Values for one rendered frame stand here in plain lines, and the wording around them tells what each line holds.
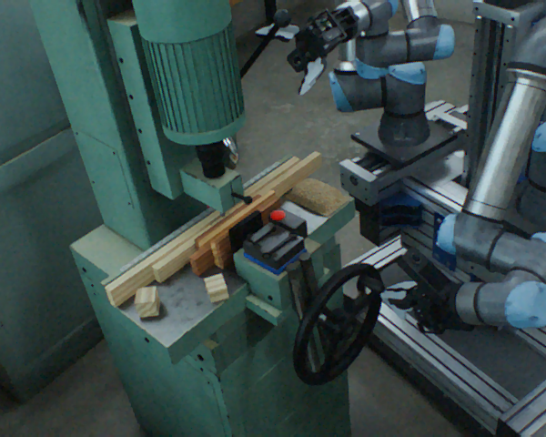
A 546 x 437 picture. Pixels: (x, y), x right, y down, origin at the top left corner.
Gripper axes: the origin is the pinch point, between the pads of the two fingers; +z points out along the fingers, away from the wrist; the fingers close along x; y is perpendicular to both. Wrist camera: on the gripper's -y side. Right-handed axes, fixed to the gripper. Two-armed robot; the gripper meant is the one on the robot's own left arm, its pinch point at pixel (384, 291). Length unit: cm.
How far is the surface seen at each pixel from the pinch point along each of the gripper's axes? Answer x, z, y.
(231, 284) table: -18.7, 22.1, -14.5
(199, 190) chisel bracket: -10.4, 29.1, -34.1
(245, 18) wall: 224, 285, -74
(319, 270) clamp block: -3.6, 12.1, -7.7
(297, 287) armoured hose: -12.3, 9.4, -9.5
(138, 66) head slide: -13, 19, -64
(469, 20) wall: 310, 181, -1
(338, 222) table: 14.5, 22.0, -9.7
